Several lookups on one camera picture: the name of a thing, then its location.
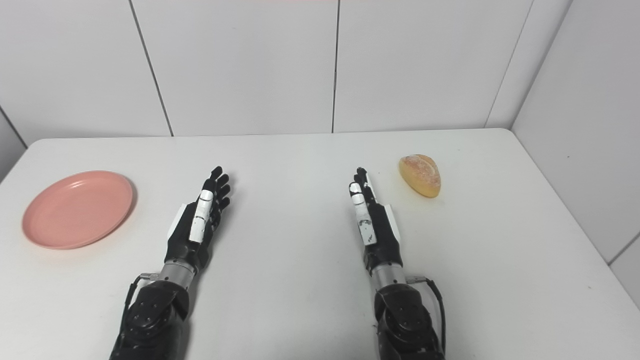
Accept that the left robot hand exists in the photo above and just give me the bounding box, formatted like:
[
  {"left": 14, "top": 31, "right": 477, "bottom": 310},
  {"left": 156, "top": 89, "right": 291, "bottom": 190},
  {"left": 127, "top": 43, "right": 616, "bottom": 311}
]
[{"left": 164, "top": 166, "right": 232, "bottom": 271}]

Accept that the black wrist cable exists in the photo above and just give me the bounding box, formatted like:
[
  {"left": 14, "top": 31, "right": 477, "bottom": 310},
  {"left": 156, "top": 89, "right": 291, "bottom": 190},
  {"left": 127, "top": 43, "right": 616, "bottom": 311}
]
[
  {"left": 406, "top": 274, "right": 447, "bottom": 353},
  {"left": 123, "top": 272, "right": 162, "bottom": 313}
]

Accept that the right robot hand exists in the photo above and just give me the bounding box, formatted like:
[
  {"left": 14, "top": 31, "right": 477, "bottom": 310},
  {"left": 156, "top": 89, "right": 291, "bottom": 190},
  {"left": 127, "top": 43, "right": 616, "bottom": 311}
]
[{"left": 348, "top": 167, "right": 404, "bottom": 276}]

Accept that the pink plate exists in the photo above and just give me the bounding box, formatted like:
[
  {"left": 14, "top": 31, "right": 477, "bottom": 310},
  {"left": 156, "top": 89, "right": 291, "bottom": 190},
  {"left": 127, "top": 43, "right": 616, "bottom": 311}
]
[{"left": 21, "top": 170, "right": 135, "bottom": 250}]

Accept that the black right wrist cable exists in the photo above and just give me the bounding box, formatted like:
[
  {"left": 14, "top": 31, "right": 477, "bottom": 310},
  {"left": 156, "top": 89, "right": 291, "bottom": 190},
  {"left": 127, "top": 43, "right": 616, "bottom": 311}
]
[{"left": 406, "top": 274, "right": 447, "bottom": 353}]

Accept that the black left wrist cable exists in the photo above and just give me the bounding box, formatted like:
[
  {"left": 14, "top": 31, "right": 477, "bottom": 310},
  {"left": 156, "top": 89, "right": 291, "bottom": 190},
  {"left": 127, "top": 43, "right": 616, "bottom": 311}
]
[{"left": 123, "top": 272, "right": 162, "bottom": 313}]

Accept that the bread roll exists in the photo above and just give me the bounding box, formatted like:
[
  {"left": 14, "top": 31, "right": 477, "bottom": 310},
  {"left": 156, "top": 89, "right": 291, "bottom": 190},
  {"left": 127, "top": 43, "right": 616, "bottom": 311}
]
[{"left": 398, "top": 154, "right": 442, "bottom": 198}]

